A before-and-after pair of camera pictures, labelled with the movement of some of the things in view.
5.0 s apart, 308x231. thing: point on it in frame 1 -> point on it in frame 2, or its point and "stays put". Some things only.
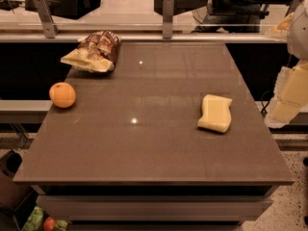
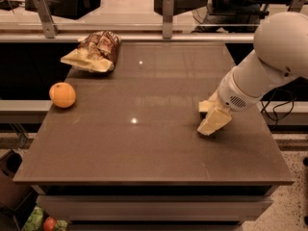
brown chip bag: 97,51 stays put
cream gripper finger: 279,33 -> 231,96
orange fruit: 63,94 stays put
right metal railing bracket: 294,5 stays put
